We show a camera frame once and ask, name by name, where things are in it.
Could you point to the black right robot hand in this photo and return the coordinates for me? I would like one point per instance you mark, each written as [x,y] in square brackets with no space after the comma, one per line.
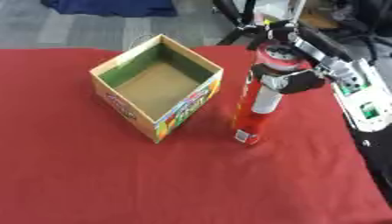
[302,80]

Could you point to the red bottle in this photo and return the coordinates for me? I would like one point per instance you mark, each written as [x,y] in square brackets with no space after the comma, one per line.
[255,116]

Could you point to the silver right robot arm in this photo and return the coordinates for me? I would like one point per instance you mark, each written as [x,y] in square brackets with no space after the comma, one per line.
[365,96]

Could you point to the tan cardboard box green inside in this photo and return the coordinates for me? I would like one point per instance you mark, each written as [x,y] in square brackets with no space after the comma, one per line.
[155,87]

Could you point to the black chair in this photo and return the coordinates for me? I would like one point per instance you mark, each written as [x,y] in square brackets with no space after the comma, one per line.
[362,20]

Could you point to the black tripod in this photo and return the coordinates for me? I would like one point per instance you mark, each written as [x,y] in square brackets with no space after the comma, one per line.
[240,20]

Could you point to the blue bag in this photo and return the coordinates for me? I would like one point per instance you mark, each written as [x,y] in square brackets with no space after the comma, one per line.
[115,7]

